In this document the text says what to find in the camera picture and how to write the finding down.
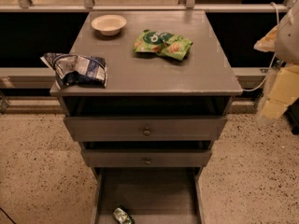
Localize grey wooden drawer cabinet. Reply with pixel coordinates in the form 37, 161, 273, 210
50, 9, 244, 224

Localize grey open bottom drawer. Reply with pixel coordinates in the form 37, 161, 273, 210
91, 168, 206, 224

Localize crushed green can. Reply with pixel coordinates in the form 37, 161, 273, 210
113, 207, 135, 224

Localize blue white chip bag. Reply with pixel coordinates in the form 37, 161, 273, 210
40, 52, 107, 87

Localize round brass middle knob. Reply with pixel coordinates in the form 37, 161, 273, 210
144, 158, 151, 165

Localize white bowl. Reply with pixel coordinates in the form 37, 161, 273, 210
92, 15, 127, 36

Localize round brass knob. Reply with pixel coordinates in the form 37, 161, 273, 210
144, 158, 151, 165
143, 128, 151, 135

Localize white cable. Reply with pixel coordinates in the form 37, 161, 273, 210
241, 1, 280, 93

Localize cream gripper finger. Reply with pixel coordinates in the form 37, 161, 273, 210
253, 26, 278, 52
261, 64, 299, 119

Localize metal railing frame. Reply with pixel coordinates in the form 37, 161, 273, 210
0, 0, 299, 91

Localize grey top drawer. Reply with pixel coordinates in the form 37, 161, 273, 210
64, 117, 227, 142

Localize green chip bag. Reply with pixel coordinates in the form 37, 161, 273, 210
134, 30, 192, 61

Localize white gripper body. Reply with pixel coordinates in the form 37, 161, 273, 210
275, 1, 299, 63

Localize grey middle drawer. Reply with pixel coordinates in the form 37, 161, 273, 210
81, 149, 211, 168

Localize round brass top knob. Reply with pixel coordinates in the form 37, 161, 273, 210
143, 128, 151, 135

